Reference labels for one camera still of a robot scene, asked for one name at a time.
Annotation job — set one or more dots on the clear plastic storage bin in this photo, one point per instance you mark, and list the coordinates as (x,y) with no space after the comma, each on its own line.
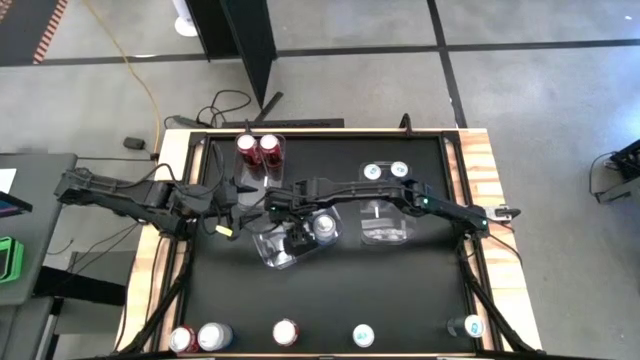
(387,230)
(260,177)
(272,255)

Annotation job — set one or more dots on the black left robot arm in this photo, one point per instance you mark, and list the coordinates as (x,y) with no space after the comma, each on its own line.
(140,197)

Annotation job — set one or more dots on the black table edge frame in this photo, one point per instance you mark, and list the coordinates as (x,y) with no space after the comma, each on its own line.
(325,134)

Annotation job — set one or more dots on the black mat orange striped edge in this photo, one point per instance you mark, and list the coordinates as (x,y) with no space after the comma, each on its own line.
(20,30)

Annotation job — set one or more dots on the black divider panel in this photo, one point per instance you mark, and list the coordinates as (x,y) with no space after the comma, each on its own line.
(240,40)

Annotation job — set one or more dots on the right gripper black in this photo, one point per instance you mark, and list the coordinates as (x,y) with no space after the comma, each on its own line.
(292,202)

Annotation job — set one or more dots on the yellow tag label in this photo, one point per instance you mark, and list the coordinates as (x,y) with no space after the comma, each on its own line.
(224,231)

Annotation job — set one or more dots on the black clamp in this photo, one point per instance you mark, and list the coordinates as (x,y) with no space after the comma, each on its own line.
(406,122)

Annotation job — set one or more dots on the red Coca-Cola can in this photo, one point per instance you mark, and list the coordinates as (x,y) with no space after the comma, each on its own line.
(248,147)
(182,340)
(286,332)
(270,147)

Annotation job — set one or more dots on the black equipment box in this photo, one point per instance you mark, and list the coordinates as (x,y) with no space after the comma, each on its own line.
(627,162)

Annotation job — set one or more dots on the black table base bar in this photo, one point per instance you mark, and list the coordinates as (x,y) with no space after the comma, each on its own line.
(75,287)

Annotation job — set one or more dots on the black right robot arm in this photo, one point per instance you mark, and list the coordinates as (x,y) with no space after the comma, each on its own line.
(360,190)

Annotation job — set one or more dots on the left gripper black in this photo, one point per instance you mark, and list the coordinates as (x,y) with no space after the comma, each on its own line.
(226,200)

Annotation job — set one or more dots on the white blue Spindrift can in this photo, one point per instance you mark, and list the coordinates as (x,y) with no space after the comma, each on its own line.
(215,336)
(325,226)

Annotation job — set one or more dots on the grey power strip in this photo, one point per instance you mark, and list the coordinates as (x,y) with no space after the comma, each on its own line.
(182,121)

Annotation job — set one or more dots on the blue silver Red Bull can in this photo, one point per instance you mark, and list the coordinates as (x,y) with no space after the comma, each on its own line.
(371,171)
(363,335)
(399,169)
(472,326)

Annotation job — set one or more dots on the grey side table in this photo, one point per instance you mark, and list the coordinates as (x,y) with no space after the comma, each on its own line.
(45,240)

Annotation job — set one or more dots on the grey metal foot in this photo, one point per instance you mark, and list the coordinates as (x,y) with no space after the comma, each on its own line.
(622,190)

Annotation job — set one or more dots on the green plastic tray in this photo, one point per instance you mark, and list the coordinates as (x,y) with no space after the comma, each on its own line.
(19,262)

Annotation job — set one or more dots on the black power adapter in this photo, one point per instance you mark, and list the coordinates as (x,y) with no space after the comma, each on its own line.
(134,143)

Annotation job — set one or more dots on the white round stand base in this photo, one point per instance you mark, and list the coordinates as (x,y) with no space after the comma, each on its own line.
(185,25)

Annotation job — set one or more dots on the black tablet blue screen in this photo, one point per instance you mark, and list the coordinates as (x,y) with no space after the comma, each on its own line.
(12,205)

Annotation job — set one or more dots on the white paper sheet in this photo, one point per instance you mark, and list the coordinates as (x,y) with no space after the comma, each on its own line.
(6,180)

